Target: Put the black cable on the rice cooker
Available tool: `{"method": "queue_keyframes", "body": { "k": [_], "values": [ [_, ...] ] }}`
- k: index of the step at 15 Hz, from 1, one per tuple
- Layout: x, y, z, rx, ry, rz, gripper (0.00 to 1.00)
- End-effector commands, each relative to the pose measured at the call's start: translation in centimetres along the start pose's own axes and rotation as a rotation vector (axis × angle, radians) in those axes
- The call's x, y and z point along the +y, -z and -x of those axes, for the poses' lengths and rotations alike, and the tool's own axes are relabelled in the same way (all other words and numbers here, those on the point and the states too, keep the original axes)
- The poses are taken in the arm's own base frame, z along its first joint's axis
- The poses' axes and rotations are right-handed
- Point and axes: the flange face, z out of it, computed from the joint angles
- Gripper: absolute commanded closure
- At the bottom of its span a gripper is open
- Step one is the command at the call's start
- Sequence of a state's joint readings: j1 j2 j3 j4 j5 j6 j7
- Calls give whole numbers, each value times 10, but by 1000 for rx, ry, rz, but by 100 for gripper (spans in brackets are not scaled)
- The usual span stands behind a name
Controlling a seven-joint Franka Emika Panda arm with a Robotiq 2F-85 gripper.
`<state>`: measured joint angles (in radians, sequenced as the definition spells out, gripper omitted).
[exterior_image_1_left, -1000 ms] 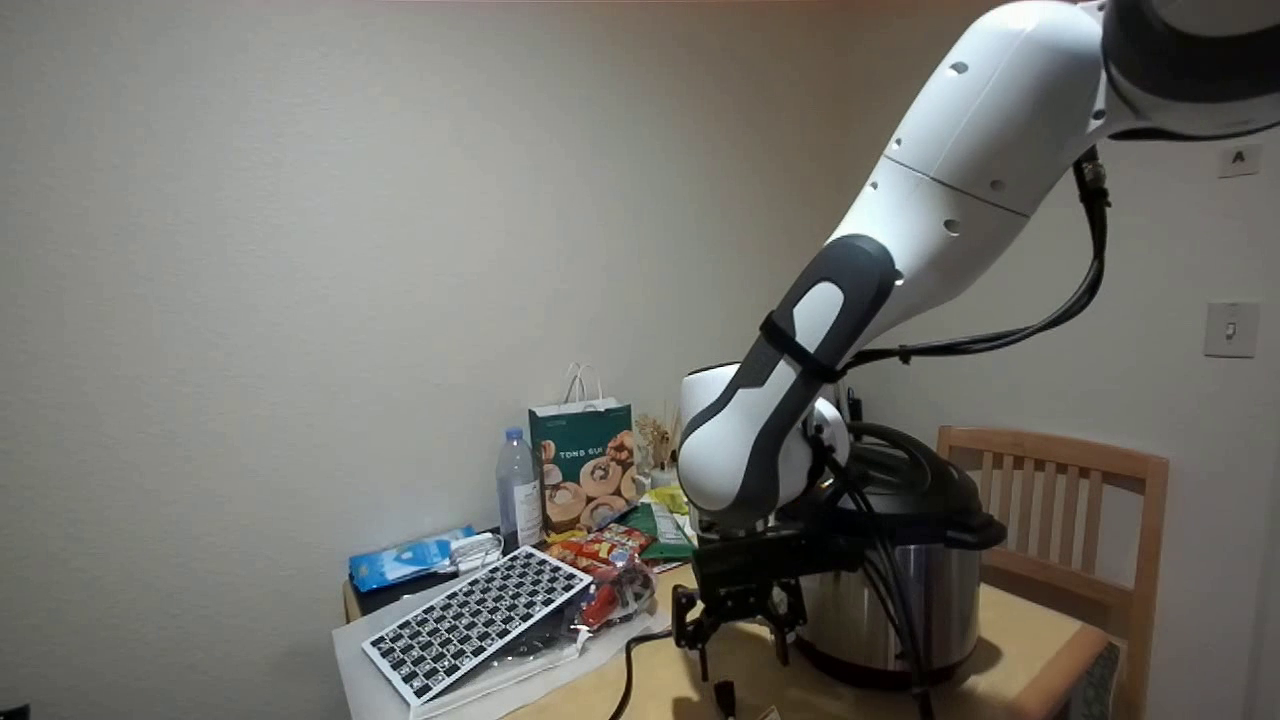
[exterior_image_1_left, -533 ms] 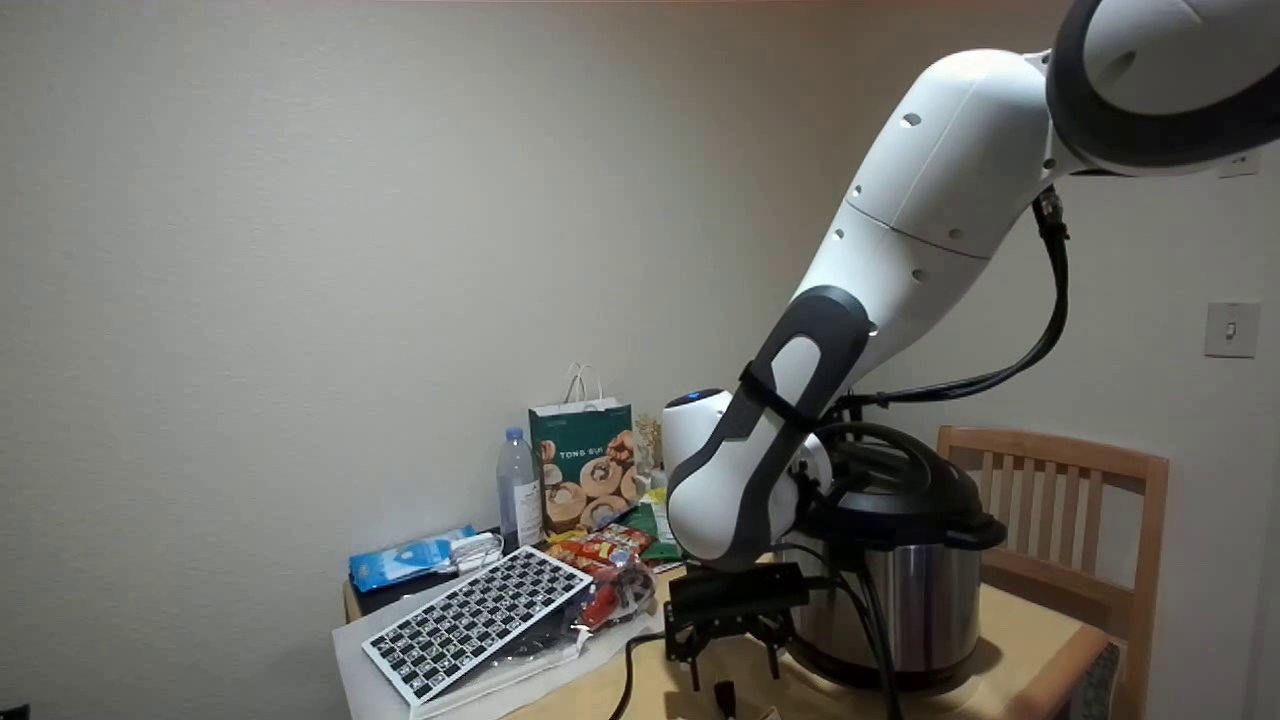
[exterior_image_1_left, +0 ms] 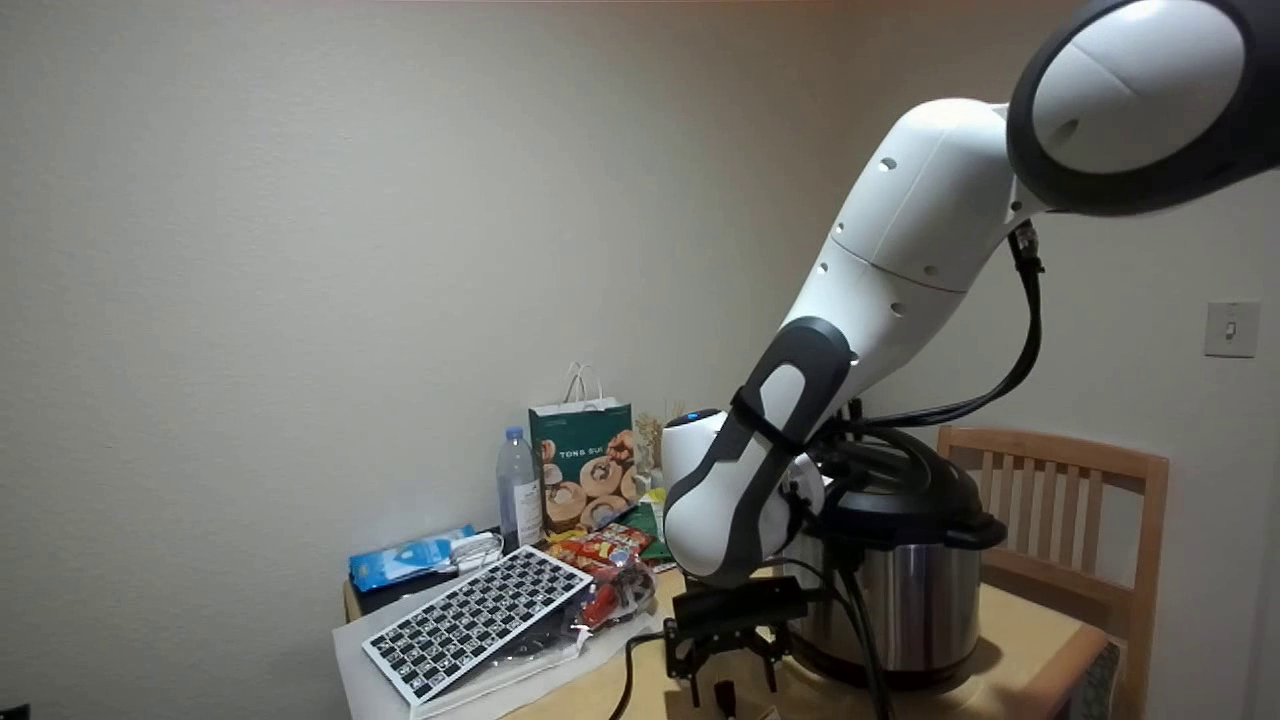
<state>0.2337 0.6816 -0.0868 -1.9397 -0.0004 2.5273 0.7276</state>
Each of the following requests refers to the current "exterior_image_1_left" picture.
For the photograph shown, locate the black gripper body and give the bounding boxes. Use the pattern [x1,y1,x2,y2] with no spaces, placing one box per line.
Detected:
[664,572,818,669]

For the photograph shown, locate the black power cable with tag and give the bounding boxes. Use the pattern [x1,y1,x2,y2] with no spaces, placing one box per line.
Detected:
[607,626,742,720]

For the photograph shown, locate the steel rice cooker black lid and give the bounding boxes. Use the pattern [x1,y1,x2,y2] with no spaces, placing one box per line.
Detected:
[783,446,1011,692]

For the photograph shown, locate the red snack packets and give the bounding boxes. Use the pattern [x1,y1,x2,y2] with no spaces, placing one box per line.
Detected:
[539,530,661,632]

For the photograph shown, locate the green snack bag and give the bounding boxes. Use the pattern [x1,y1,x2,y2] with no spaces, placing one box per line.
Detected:
[625,494,679,568]

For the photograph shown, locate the black white checkerboard panel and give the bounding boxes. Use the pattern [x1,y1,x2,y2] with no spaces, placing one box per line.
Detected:
[360,545,598,709]

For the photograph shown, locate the green printed paper bag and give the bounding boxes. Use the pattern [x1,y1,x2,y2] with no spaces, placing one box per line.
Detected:
[525,395,638,536]

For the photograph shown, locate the clear plastic water bottle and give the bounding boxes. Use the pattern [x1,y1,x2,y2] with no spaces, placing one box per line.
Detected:
[497,425,548,558]

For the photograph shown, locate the blue tissue packet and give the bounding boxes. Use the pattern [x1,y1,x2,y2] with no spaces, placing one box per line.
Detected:
[345,525,502,600]

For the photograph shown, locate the wooden chair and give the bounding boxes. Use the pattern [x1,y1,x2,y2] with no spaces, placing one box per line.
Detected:
[933,422,1177,720]

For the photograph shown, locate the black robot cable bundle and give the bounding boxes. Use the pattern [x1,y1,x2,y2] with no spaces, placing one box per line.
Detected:
[814,216,1050,466]

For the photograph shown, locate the white wall switch plate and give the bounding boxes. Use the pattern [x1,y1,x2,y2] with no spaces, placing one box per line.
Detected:
[1198,300,1263,365]

